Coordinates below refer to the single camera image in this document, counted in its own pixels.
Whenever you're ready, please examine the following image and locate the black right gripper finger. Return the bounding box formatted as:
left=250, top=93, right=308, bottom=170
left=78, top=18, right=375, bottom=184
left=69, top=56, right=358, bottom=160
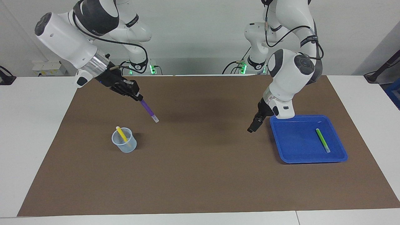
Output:
left=118, top=87, right=141, bottom=102
left=126, top=80, right=144, bottom=100

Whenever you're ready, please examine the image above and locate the purple pen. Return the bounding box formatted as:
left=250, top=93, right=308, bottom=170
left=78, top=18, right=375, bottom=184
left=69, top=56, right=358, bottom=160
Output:
left=140, top=99, right=159, bottom=123

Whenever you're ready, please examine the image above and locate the yellow pen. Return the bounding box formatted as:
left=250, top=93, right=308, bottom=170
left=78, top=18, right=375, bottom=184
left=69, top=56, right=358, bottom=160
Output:
left=116, top=126, right=128, bottom=144

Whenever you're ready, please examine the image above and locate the green pen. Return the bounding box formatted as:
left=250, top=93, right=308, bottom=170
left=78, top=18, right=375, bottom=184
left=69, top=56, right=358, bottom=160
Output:
left=316, top=128, right=331, bottom=153

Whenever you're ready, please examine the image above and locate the blue plastic tray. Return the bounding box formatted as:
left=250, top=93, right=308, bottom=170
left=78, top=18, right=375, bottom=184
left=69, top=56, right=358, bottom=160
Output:
left=269, top=115, right=348, bottom=164

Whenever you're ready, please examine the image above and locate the clear plastic cup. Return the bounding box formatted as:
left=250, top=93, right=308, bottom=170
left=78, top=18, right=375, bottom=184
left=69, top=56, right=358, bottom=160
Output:
left=112, top=127, right=137, bottom=153

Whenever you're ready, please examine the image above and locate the brown table mat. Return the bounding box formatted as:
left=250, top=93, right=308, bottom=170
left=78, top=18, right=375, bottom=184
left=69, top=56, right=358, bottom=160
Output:
left=17, top=74, right=400, bottom=217

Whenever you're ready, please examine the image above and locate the white power strip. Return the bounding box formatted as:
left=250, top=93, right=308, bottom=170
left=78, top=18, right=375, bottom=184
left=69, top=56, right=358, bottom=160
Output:
left=31, top=60, right=67, bottom=77

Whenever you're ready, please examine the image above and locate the black table clamp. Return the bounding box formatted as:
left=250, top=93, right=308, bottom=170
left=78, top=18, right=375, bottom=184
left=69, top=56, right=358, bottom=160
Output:
left=0, top=66, right=17, bottom=85

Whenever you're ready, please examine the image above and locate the blue box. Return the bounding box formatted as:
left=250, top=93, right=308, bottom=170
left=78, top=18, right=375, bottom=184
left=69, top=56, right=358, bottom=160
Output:
left=384, top=78, right=400, bottom=110

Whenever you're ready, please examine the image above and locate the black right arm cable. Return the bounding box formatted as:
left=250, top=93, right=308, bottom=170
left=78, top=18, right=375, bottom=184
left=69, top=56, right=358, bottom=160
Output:
left=73, top=2, right=149, bottom=74

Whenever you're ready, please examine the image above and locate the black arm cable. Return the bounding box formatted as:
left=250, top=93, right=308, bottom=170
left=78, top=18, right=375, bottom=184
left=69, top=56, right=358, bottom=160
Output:
left=73, top=2, right=149, bottom=74
left=264, top=0, right=324, bottom=60

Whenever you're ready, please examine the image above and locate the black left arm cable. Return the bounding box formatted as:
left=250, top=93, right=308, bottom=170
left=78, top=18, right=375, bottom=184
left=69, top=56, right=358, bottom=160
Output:
left=264, top=0, right=324, bottom=60

